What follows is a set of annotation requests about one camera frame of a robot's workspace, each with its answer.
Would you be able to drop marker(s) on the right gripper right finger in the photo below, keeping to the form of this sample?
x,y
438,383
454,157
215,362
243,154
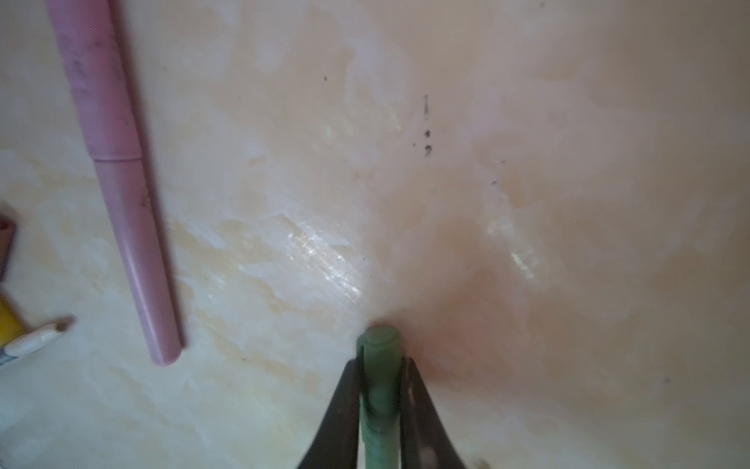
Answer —
x,y
424,444

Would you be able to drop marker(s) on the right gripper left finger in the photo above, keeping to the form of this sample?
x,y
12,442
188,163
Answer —
x,y
336,444

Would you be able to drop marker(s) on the green pen cap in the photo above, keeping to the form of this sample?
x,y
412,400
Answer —
x,y
379,353

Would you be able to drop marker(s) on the white pen yellow end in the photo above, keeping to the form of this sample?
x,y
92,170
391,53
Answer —
x,y
32,342

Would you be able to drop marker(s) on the yellow pen cap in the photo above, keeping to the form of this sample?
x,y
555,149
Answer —
x,y
11,327

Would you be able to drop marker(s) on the pink pen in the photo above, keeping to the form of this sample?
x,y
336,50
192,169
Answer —
x,y
90,52

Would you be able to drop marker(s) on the brown pen cap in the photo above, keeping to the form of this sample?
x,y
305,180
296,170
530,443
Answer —
x,y
8,229

